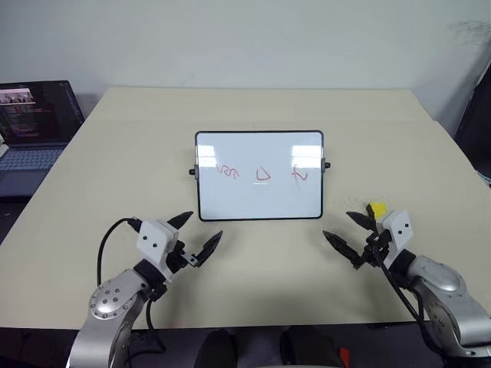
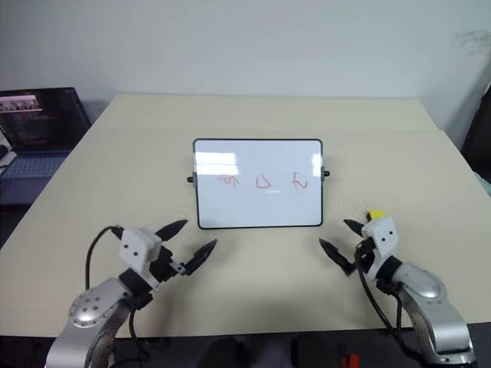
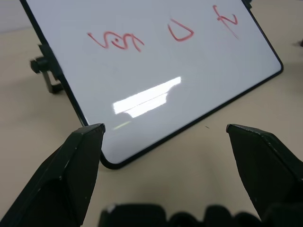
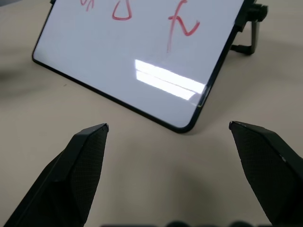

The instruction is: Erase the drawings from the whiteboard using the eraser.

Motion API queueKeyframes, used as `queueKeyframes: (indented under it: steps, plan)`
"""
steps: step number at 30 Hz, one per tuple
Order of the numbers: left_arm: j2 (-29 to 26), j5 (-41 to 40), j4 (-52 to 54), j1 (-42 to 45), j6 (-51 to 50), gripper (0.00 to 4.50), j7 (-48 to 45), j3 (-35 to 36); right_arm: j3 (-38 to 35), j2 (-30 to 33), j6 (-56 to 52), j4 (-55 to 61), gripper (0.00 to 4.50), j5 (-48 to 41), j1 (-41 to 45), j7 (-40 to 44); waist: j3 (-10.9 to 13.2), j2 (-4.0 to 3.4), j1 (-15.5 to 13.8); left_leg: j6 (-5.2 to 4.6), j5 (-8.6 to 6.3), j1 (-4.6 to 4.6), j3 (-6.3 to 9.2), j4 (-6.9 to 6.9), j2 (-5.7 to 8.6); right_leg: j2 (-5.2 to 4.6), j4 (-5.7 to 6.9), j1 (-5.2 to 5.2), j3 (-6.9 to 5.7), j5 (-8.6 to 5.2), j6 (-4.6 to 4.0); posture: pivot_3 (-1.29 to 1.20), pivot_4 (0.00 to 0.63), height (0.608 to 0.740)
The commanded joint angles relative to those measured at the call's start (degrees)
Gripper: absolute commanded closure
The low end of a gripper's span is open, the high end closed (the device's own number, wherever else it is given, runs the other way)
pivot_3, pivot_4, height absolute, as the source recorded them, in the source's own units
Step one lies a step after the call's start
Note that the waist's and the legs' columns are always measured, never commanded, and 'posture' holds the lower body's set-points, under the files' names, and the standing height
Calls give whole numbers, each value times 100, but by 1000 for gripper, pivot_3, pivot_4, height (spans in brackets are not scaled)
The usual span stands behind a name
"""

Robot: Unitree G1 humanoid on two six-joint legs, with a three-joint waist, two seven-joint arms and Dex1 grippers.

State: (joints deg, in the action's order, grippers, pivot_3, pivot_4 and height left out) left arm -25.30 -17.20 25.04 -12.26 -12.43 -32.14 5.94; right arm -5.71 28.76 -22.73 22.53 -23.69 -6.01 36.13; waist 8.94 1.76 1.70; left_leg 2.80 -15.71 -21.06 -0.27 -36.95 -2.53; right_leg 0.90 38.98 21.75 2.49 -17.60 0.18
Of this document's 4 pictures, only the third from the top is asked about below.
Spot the black whiteboard stand bracket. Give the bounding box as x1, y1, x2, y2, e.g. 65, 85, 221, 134
30, 44, 65, 95

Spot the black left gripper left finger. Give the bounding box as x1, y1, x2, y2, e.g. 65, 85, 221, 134
0, 123, 106, 227

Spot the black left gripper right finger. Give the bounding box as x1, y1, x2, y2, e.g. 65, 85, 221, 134
226, 123, 303, 222

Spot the black-framed whiteboard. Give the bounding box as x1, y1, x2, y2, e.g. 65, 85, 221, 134
19, 0, 284, 171

